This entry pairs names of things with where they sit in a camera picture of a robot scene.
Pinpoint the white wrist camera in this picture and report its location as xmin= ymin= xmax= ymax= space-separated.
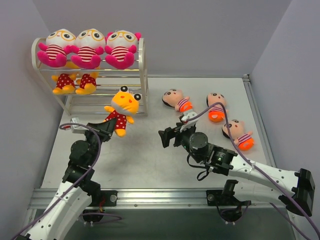
xmin=179 ymin=109 xmax=198 ymax=133
xmin=59 ymin=117 xmax=88 ymax=134

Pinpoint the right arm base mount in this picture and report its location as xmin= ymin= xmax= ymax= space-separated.
xmin=206 ymin=179 xmax=252 ymax=207

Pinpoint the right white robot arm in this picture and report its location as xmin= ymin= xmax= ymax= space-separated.
xmin=158 ymin=125 xmax=315 ymax=217

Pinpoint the yellow bear plush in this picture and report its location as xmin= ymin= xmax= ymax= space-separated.
xmin=104 ymin=85 xmax=142 ymax=137
xmin=74 ymin=71 xmax=100 ymax=95
xmin=51 ymin=71 xmax=78 ymax=95

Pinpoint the peach boy plush middle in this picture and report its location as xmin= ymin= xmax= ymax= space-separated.
xmin=206 ymin=92 xmax=227 ymax=123

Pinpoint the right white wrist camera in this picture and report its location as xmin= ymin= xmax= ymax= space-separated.
xmin=179 ymin=109 xmax=198 ymax=133

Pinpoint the peach boy plush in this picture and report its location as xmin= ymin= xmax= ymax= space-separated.
xmin=221 ymin=119 xmax=255 ymax=151
xmin=162 ymin=88 xmax=193 ymax=113
xmin=206 ymin=92 xmax=227 ymax=123

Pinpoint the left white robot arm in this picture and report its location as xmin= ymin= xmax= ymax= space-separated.
xmin=13 ymin=119 xmax=116 ymax=240

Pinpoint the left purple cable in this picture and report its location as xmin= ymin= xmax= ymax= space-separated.
xmin=9 ymin=122 xmax=123 ymax=240

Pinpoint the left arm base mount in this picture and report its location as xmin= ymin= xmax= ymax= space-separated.
xmin=89 ymin=190 xmax=118 ymax=207

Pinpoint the cream two-tier shelf rack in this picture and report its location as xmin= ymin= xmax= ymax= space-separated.
xmin=31 ymin=38 xmax=149 ymax=116

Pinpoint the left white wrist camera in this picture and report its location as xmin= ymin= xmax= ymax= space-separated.
xmin=59 ymin=117 xmax=88 ymax=134

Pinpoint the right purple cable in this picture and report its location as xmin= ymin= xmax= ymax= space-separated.
xmin=186 ymin=101 xmax=320 ymax=240

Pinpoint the aluminium front rail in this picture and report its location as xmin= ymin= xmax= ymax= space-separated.
xmin=27 ymin=188 xmax=281 ymax=210

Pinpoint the peach boy plush right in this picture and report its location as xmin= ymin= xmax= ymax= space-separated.
xmin=221 ymin=119 xmax=255 ymax=151

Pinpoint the peach boy plush left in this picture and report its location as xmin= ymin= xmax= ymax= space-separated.
xmin=162 ymin=88 xmax=193 ymax=113

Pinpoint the pink plush with glasses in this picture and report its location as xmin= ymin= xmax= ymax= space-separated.
xmin=37 ymin=28 xmax=76 ymax=68

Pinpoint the purple cable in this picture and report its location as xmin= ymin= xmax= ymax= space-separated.
xmin=9 ymin=122 xmax=123 ymax=240
xmin=186 ymin=101 xmax=320 ymax=240

